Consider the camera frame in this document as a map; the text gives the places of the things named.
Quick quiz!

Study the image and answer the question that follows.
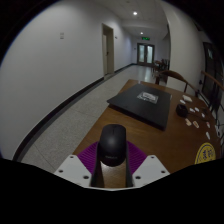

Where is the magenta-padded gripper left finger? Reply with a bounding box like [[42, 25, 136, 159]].
[[53, 141, 103, 188]]

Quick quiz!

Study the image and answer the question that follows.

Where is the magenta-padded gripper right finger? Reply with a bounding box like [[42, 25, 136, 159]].
[[124, 140, 171, 188]]

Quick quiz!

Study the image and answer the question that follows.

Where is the black computer mouse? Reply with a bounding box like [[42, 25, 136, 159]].
[[98, 123, 129, 167]]

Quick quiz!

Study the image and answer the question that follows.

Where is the yellow round printed coaster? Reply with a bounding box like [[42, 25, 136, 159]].
[[194, 142, 217, 165]]

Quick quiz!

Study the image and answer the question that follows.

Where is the small black box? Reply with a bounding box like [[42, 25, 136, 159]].
[[175, 103, 190, 119]]

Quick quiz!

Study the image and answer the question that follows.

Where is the small white flat box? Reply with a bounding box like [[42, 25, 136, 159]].
[[181, 94, 194, 103]]

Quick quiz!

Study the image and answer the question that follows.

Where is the glass double door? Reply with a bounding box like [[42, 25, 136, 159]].
[[136, 42, 155, 66]]

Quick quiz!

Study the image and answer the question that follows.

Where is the dark framed window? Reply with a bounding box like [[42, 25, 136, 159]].
[[201, 41, 224, 103]]

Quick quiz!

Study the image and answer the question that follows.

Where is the beige hallway door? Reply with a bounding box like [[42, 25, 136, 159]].
[[101, 22, 116, 77]]

